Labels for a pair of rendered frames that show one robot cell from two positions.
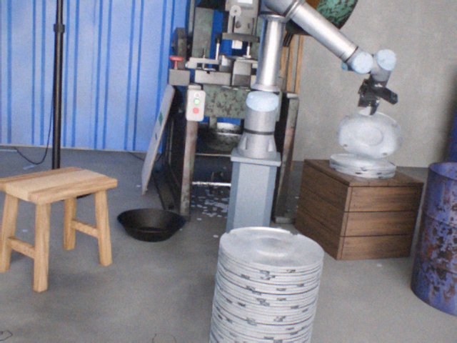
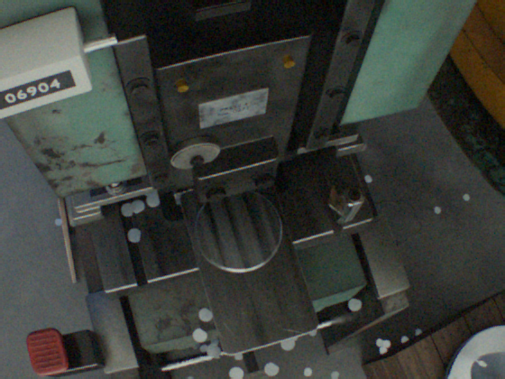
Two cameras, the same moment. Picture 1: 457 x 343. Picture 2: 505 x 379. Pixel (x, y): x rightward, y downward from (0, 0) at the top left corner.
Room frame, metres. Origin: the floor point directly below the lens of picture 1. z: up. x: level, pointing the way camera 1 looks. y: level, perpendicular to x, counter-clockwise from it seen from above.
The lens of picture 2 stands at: (2.43, 0.01, 1.59)
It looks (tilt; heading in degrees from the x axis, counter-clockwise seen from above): 69 degrees down; 351
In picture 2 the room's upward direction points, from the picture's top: 7 degrees clockwise
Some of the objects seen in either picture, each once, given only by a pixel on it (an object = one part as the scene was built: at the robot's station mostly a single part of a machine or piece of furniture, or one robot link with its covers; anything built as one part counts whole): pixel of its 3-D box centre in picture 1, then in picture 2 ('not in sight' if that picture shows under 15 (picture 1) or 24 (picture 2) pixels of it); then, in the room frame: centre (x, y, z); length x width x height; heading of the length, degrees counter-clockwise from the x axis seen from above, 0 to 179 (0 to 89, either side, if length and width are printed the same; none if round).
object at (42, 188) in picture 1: (57, 224); not in sight; (1.80, 0.58, 0.16); 0.34 x 0.24 x 0.34; 148
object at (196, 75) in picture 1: (233, 77); (215, 178); (2.80, 0.01, 0.68); 0.45 x 0.30 x 0.06; 104
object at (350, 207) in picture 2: not in sight; (348, 204); (2.72, -0.19, 0.75); 0.03 x 0.03 x 0.10; 14
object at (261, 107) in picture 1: (261, 110); not in sight; (2.01, -0.11, 0.62); 0.13 x 0.12 x 0.14; 175
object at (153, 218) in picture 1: (151, 226); not in sight; (2.22, 0.30, 0.04); 0.30 x 0.30 x 0.07
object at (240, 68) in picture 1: (242, 71); (246, 271); (2.63, -0.03, 0.72); 0.25 x 0.14 x 0.14; 14
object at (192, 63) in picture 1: (202, 58); (110, 185); (2.76, 0.17, 0.76); 0.17 x 0.06 x 0.10; 104
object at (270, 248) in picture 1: (271, 246); not in sight; (1.40, -0.15, 0.32); 0.29 x 0.29 x 0.01
